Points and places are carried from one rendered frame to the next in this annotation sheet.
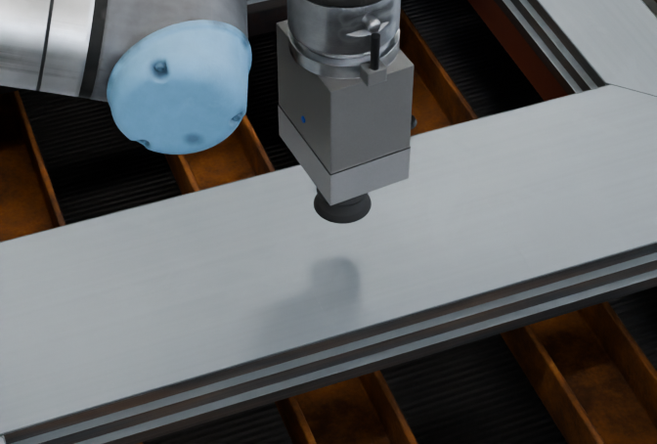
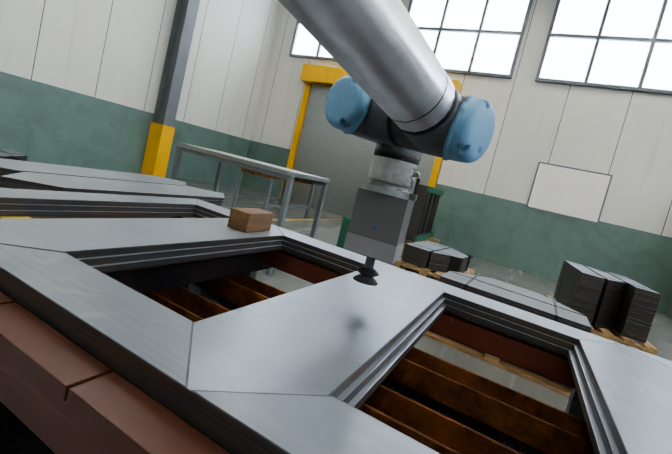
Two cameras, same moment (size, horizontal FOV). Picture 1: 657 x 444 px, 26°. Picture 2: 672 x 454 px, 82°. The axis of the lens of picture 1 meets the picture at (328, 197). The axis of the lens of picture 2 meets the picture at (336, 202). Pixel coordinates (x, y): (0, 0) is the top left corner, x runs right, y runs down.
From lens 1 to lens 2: 83 cm
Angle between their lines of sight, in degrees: 55
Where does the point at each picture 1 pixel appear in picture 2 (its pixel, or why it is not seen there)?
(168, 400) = (373, 366)
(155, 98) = (482, 118)
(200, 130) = (483, 145)
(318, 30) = (402, 174)
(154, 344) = (346, 342)
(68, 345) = (309, 349)
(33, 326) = (280, 344)
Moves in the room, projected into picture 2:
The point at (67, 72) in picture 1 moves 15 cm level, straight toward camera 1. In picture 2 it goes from (448, 101) to (621, 119)
